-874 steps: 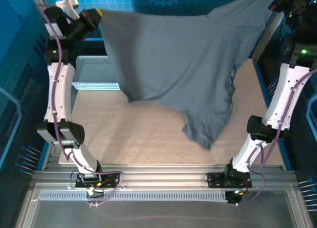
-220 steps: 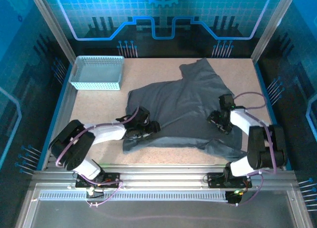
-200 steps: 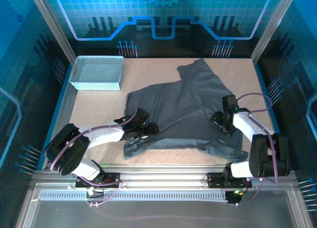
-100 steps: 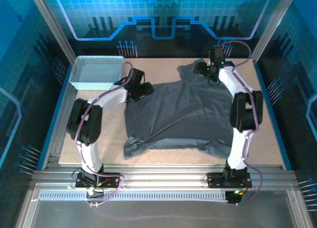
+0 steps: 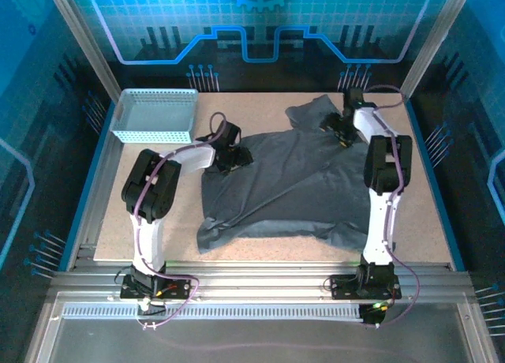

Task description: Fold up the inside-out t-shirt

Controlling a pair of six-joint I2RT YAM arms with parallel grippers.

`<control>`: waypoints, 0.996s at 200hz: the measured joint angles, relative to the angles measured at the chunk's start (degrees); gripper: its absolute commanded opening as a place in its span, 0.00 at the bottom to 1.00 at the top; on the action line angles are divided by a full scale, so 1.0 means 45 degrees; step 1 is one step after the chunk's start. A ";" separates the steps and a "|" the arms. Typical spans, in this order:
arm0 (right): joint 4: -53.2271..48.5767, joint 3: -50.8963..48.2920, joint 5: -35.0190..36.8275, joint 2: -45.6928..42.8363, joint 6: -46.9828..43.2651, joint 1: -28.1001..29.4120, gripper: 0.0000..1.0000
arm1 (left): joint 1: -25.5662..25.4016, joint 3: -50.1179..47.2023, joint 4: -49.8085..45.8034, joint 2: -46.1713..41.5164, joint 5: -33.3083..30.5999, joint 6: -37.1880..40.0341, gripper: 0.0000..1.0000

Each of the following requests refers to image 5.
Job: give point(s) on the grey t-shirt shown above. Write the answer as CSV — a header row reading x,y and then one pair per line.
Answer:
x,y
284,189

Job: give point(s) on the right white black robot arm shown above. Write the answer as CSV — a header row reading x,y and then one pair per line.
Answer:
x,y
380,221

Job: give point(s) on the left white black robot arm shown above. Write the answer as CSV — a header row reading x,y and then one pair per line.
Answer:
x,y
148,236

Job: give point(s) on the white perforated plastic basket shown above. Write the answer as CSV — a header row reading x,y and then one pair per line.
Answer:
x,y
154,114

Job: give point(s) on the blue table edge strip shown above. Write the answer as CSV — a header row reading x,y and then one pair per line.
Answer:
x,y
432,181
90,181

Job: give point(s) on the black controller box with LEDs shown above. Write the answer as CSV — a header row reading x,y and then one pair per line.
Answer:
x,y
371,317

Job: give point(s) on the aluminium frame post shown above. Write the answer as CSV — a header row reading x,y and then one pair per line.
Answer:
x,y
84,43
434,39

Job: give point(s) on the aluminium frame rail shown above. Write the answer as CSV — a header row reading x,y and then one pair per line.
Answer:
x,y
256,280

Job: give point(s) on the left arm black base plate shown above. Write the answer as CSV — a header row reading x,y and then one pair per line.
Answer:
x,y
181,282

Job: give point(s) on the aluminium side rail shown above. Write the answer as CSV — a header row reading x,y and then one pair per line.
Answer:
x,y
88,221

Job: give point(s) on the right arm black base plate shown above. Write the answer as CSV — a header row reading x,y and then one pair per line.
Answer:
x,y
343,288

